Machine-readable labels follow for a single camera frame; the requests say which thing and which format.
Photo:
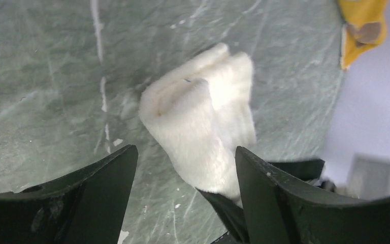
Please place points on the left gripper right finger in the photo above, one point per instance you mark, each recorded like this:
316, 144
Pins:
280, 208

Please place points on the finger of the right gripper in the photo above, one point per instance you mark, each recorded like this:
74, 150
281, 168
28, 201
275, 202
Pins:
306, 170
231, 215

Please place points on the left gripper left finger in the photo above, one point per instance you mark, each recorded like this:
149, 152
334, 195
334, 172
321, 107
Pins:
85, 206

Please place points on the cream white towel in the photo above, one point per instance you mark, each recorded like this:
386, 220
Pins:
199, 113

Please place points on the brown yellow towel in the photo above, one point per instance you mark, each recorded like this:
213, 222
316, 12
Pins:
364, 28

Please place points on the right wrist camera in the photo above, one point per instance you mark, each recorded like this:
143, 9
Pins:
369, 177

